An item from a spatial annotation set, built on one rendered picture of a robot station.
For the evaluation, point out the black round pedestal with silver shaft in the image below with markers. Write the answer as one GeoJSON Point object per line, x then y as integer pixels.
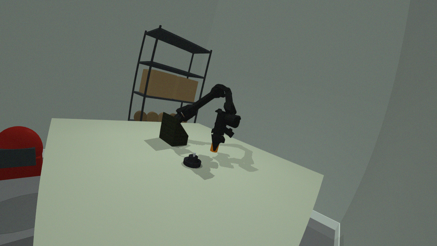
{"type": "Point", "coordinates": [192, 161]}

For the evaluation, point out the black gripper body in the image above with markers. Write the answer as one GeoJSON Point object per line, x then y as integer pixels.
{"type": "Point", "coordinates": [217, 131]}

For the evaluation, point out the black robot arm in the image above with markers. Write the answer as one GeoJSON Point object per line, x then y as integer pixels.
{"type": "Point", "coordinates": [228, 117]}

